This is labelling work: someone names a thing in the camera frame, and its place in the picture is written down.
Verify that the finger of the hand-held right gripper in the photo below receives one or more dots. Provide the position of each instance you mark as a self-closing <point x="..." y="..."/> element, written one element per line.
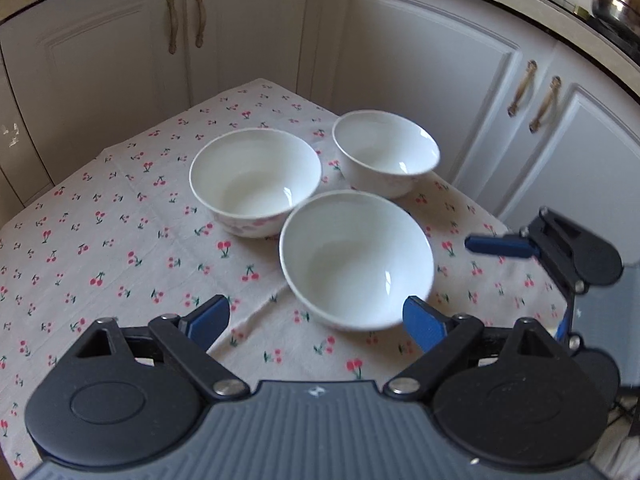
<point x="495" y="246"/>
<point x="563" y="329"/>

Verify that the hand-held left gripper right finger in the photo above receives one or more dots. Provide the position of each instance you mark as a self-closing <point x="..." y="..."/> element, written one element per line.
<point x="425" y="322"/>

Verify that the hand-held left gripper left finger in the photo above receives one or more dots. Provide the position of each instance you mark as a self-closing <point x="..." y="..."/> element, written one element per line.
<point x="207" y="320"/>

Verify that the plain white bowl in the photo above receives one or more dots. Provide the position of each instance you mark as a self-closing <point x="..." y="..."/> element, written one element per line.
<point x="350" y="260"/>

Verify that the large pink floral white bowl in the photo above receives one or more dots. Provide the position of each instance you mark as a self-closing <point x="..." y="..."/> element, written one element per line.
<point x="250" y="180"/>

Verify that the small pink floral white bowl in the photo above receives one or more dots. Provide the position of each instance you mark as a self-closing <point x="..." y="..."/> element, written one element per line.
<point x="380" y="145"/>

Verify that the cherry print tablecloth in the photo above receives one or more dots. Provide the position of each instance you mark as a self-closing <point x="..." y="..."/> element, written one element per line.
<point x="125" y="210"/>

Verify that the beige kitchen countertop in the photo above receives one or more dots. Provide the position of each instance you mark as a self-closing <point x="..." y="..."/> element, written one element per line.
<point x="560" y="7"/>

